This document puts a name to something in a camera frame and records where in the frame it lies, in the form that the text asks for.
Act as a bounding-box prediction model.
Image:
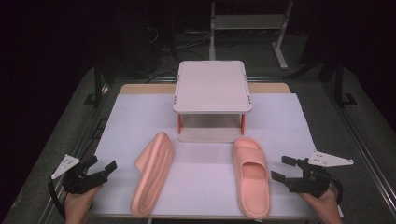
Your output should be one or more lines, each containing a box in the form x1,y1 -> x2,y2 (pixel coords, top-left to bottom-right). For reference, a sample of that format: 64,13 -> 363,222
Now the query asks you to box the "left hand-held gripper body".
50,154 -> 108,195

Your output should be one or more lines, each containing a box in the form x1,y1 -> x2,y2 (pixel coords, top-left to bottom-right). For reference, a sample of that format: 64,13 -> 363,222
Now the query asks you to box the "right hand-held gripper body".
284,150 -> 355,199

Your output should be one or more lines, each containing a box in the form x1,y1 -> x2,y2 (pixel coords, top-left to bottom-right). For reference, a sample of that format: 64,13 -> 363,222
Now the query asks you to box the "pink rubber slipper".
231,136 -> 272,220
130,131 -> 176,219

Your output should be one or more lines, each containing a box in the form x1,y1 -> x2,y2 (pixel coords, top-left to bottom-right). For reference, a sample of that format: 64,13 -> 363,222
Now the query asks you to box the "white two-tier shoe rack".
172,60 -> 253,144

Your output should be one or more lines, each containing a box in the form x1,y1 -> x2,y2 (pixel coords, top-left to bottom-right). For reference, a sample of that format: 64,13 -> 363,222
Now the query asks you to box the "person's left hand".
64,185 -> 103,224

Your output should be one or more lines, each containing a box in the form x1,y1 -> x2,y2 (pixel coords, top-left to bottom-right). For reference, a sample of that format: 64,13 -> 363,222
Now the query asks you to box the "person's right hand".
298,187 -> 344,224

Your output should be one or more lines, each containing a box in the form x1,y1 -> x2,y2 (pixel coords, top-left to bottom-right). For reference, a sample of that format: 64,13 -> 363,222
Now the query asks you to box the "white table cloth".
88,92 -> 319,219

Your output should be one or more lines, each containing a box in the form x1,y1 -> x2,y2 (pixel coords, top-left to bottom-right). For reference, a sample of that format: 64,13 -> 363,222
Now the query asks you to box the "black metal stand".
83,59 -> 110,107
333,61 -> 359,107

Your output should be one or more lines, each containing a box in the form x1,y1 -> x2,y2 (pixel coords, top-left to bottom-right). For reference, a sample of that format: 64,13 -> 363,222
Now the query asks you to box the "white metal stand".
208,0 -> 294,70

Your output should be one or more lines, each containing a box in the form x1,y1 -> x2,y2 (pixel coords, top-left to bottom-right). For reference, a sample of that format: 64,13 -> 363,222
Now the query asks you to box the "metal frame rail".
322,83 -> 396,213
38,83 -> 110,224

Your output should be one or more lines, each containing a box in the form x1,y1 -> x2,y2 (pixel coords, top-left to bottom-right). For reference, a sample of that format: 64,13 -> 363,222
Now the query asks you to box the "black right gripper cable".
328,175 -> 344,205

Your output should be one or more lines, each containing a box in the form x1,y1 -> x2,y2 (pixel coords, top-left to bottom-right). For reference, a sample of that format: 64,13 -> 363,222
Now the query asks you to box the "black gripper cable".
47,176 -> 67,219
328,175 -> 344,205

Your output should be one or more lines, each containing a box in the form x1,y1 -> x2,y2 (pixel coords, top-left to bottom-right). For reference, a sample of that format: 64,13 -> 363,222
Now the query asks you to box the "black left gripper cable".
47,176 -> 67,219

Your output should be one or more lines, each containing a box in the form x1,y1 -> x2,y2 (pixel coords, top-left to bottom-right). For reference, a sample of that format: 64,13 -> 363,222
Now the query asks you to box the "black floor cable bundle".
143,24 -> 213,82

